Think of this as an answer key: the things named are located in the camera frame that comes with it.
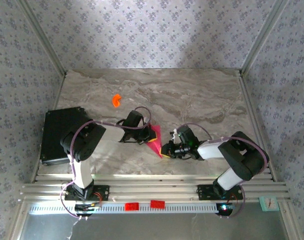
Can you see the pink cloth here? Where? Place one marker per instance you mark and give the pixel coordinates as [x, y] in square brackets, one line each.
[156, 147]

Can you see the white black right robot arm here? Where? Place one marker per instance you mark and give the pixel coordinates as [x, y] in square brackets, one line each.
[227, 180]

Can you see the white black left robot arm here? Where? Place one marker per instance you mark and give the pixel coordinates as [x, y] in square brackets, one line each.
[81, 175]

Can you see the small teal square clock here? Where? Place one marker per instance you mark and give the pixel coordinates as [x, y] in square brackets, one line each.
[268, 203]

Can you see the orange plastic piece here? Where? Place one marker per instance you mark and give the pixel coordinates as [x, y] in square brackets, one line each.
[116, 100]

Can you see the red tape piece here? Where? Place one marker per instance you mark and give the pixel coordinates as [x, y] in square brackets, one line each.
[157, 204]
[131, 206]

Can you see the right controller circuit board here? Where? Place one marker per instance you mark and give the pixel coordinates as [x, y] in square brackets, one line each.
[224, 207]

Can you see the controller circuit board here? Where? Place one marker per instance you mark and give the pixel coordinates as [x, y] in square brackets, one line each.
[85, 207]
[224, 207]

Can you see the shiny metal panel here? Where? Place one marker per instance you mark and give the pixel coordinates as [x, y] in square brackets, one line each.
[166, 227]

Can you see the black flat case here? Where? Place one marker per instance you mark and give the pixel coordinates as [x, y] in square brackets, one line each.
[51, 130]

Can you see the left controller circuit board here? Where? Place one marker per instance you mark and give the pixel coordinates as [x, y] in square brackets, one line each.
[85, 207]

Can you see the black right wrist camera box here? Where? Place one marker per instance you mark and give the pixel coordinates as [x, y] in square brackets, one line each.
[186, 136]

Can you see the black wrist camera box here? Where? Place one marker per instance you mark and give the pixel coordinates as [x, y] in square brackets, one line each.
[186, 136]
[134, 118]

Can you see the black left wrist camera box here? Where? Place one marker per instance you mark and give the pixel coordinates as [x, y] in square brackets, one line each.
[134, 118]

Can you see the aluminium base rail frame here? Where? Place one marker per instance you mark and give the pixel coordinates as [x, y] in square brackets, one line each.
[154, 190]

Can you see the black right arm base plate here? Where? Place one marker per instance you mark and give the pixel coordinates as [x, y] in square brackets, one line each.
[204, 192]

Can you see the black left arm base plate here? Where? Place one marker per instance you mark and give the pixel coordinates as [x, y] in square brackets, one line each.
[104, 192]

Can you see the aluminium table side rail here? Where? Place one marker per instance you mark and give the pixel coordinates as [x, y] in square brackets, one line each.
[253, 112]
[58, 95]

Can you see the aluminium corner post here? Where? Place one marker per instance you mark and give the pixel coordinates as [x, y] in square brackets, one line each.
[264, 37]
[42, 37]

